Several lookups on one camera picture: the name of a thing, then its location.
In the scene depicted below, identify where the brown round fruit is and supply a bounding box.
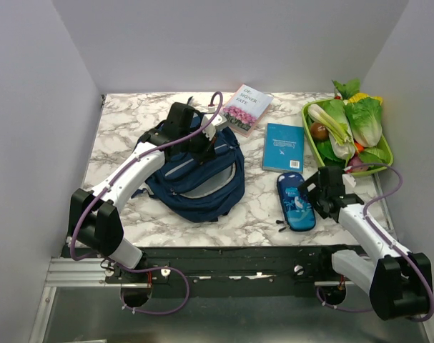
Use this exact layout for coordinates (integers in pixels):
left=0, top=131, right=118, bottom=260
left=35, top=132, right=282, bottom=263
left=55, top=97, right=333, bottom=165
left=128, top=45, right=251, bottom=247
left=309, top=122, right=329, bottom=141

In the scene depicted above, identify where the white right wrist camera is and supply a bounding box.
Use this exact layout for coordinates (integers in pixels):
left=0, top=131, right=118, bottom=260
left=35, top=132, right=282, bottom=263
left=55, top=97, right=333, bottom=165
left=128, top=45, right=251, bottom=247
left=342, top=172, right=357, bottom=189

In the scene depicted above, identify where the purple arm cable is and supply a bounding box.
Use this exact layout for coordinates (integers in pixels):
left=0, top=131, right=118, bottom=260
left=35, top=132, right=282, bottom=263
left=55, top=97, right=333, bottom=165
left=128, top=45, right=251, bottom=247
left=316, top=163, right=434, bottom=321
left=69, top=91, right=224, bottom=317

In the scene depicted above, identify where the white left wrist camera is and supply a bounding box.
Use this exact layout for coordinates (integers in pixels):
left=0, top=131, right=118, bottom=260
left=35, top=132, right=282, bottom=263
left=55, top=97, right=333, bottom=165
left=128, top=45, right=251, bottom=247
left=200, top=114, right=228, bottom=141

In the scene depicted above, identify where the navy blue student backpack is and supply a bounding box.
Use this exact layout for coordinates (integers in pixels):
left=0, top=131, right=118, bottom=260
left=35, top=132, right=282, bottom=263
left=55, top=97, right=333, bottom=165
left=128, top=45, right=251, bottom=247
left=135, top=98, right=245, bottom=223

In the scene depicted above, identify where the black mounting rail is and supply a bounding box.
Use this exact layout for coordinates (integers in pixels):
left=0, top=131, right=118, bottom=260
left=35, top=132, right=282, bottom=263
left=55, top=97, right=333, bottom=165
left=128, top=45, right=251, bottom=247
left=61, top=245, right=360, bottom=298

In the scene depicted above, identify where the teal blue hardcover book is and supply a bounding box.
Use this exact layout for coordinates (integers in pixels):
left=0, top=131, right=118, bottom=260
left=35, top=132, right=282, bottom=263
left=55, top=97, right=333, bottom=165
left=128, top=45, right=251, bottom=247
left=262, top=123, right=304, bottom=173

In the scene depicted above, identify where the green plastic vegetable tray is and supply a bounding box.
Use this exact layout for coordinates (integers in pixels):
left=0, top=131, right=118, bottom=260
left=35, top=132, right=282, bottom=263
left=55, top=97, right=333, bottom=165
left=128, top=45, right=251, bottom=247
left=302, top=99, right=394, bottom=177

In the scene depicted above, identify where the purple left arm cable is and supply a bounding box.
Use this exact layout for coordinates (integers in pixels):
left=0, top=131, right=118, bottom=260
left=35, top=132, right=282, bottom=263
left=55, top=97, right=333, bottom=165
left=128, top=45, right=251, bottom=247
left=69, top=91, right=224, bottom=317

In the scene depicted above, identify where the purple onion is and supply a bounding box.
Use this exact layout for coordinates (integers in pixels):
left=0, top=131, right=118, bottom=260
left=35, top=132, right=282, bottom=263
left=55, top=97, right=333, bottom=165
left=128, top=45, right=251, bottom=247
left=347, top=154, right=369, bottom=173

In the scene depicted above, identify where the aluminium frame rail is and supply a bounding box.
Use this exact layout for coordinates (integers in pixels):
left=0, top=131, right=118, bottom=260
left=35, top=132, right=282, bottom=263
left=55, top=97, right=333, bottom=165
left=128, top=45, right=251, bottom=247
left=28, top=256, right=121, bottom=343

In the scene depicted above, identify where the black binder clip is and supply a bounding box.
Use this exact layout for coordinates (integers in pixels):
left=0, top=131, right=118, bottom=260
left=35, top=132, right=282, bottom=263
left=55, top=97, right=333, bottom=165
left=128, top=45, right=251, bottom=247
left=276, top=220, right=289, bottom=232

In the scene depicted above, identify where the white book with pink roses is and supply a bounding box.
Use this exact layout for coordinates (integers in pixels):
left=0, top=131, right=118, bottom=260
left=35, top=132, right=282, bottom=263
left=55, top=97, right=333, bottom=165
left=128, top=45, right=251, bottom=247
left=220, top=84, right=273, bottom=137

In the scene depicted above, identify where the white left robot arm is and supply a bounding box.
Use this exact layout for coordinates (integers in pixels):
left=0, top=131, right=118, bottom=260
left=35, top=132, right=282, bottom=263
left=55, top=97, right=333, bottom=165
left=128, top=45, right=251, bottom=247
left=68, top=103, right=223, bottom=282

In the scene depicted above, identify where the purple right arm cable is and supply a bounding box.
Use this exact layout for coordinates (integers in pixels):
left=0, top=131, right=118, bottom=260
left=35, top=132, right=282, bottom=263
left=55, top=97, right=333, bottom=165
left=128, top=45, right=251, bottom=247
left=316, top=163, right=434, bottom=321

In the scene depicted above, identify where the blue pencil case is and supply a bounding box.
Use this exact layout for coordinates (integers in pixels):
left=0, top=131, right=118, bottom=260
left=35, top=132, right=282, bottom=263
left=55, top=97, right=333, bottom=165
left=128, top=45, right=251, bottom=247
left=277, top=171, right=316, bottom=232

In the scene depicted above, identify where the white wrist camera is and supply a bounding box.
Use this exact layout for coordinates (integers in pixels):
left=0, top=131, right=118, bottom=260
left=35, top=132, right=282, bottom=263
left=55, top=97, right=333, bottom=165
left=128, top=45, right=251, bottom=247
left=342, top=172, right=357, bottom=189
left=200, top=114, right=228, bottom=141

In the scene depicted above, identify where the green lettuce head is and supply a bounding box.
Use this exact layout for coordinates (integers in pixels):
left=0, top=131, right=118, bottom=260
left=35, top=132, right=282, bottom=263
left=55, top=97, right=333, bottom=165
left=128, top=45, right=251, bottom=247
left=345, top=97, right=383, bottom=148

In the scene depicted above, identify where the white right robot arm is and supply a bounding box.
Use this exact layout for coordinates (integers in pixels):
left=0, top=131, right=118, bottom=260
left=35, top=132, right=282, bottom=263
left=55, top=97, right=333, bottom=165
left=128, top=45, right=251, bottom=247
left=298, top=166, right=434, bottom=322

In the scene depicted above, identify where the white green bok choy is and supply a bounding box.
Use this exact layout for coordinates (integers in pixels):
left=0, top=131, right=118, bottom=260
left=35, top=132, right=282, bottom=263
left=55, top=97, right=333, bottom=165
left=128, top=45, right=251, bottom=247
left=306, top=99, right=357, bottom=164

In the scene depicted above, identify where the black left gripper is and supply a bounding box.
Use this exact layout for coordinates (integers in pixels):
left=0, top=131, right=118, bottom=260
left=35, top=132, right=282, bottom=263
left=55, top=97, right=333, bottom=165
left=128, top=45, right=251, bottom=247
left=179, top=123, right=218, bottom=164

